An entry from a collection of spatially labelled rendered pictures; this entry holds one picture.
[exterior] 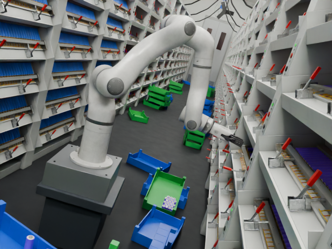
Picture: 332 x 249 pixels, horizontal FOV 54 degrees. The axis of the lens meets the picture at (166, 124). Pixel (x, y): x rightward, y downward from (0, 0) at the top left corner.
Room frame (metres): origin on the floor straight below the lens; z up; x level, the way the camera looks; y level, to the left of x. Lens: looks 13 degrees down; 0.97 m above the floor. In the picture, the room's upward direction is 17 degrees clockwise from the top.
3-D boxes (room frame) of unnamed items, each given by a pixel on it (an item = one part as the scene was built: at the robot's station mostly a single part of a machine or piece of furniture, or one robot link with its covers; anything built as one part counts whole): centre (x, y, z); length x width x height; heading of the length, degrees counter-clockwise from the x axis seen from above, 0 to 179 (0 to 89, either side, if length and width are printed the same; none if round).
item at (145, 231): (1.60, -0.13, 0.04); 0.30 x 0.20 x 0.08; 167
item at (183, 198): (2.08, -0.13, 0.04); 0.30 x 0.20 x 0.08; 85
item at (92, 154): (1.38, 0.28, 0.48); 0.19 x 0.19 x 0.18
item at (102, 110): (1.41, 0.30, 0.69); 0.19 x 0.12 x 0.24; 29
